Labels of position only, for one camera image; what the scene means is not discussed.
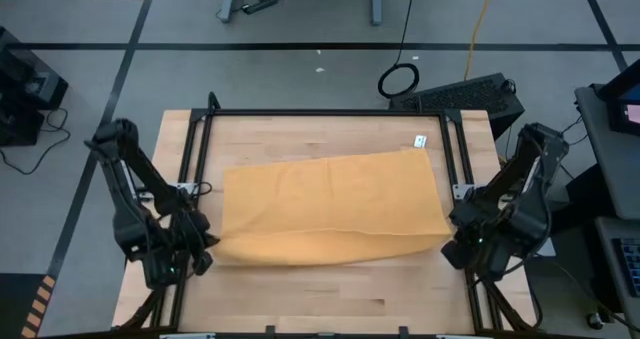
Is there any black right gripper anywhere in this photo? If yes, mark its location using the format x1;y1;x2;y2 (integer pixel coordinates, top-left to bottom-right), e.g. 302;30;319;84
440;201;494;271

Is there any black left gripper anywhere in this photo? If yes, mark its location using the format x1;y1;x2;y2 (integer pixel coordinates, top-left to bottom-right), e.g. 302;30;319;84
172;211;220;276

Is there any orange waffle-weave towel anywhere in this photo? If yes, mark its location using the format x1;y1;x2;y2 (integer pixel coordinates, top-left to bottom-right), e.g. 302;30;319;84
209;134;454;268

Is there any black computer tower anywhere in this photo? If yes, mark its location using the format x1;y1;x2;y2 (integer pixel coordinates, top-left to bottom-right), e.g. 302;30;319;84
388;72;526;141

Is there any grey desk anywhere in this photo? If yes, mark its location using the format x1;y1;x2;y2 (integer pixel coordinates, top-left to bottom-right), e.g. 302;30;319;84
594;216;640;330

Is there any grey table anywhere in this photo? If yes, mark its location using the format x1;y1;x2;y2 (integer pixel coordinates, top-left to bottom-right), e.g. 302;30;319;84
573;83;640;220

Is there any black keyboard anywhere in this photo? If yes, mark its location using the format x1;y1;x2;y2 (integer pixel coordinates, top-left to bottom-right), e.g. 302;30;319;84
612;237;640;299

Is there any hazard striped black mat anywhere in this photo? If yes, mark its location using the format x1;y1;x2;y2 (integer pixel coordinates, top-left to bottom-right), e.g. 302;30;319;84
0;272;58;339

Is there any black monitor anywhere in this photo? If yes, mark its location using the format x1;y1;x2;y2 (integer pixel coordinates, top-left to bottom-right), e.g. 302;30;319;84
597;58;640;136

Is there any black equipment cart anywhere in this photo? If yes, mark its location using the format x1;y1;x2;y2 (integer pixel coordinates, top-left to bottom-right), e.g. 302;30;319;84
0;26;70;148

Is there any grey desk leg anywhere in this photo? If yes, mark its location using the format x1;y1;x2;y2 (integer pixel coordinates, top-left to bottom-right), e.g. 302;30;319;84
216;0;245;24
369;0;389;27

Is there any black power strip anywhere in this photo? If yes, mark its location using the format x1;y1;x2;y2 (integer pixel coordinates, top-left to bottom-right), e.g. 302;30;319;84
241;0;279;16

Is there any black hanging cable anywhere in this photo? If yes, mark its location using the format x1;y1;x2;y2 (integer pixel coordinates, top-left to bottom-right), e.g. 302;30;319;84
376;0;421;100

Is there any black aluminium table frame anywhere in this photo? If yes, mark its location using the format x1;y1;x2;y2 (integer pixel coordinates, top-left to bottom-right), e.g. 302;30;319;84
119;92;544;339

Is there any black thin cable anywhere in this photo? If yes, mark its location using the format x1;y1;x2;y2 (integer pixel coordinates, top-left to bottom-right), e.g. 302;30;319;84
0;107;72;176

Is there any yellow hanging cable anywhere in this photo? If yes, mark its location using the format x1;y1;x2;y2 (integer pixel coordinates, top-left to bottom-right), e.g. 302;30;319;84
463;0;499;82

